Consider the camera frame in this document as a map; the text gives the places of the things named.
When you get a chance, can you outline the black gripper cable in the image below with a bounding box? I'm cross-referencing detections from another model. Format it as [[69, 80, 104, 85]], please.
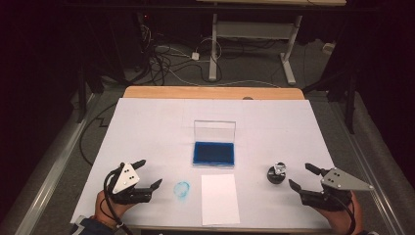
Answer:
[[103, 163, 135, 235], [332, 193, 357, 235]]

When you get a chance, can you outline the stamp with clear handle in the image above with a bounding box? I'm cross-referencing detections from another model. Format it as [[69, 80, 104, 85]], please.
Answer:
[[273, 162, 288, 176]]

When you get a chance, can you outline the aluminium rail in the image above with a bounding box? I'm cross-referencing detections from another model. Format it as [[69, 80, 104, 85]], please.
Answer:
[[326, 94, 407, 235], [9, 92, 101, 235]]

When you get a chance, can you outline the white paper table cover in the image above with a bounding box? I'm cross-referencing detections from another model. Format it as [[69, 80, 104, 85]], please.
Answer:
[[69, 97, 360, 231]]

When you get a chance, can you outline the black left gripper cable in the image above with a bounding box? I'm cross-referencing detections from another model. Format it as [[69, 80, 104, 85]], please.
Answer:
[[103, 163, 135, 235]]

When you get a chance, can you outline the black round stamp cap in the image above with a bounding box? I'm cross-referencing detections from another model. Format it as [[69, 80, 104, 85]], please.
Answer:
[[266, 165, 287, 185]]

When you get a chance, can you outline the white-legged desk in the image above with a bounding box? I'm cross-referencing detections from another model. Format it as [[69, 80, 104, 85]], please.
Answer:
[[195, 0, 347, 86]]

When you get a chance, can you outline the black metal stand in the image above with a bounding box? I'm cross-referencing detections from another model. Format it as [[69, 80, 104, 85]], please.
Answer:
[[302, 62, 357, 135], [75, 63, 106, 124]]

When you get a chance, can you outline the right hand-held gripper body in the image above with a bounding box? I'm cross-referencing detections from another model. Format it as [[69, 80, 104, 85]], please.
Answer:
[[299, 166, 375, 212]]

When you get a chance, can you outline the person's right hand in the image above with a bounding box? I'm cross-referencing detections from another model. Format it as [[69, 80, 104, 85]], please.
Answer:
[[316, 190, 364, 235]]

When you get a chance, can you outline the tangle of floor cables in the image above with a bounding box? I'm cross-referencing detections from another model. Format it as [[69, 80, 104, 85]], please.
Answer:
[[136, 23, 282, 89]]

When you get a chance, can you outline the person's left hand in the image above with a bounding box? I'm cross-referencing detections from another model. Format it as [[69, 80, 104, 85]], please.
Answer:
[[94, 190, 139, 227]]

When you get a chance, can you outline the light blue plastic piece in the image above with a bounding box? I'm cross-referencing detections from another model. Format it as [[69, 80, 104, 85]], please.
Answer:
[[172, 180, 191, 200]]

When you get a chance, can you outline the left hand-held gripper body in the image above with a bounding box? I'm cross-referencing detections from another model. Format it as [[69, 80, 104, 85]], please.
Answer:
[[109, 162, 153, 206]]

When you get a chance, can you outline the clear case blue ink pad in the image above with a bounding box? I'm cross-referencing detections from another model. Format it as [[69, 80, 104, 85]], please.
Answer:
[[192, 119, 237, 168]]

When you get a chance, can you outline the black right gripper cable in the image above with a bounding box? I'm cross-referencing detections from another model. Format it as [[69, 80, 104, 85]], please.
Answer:
[[332, 193, 357, 235]]

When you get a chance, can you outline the black floor cable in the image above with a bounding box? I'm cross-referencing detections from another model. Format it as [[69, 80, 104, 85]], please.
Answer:
[[78, 102, 118, 166]]

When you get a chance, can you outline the white paper sheet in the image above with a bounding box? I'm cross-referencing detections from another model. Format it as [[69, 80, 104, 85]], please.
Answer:
[[201, 173, 242, 227]]

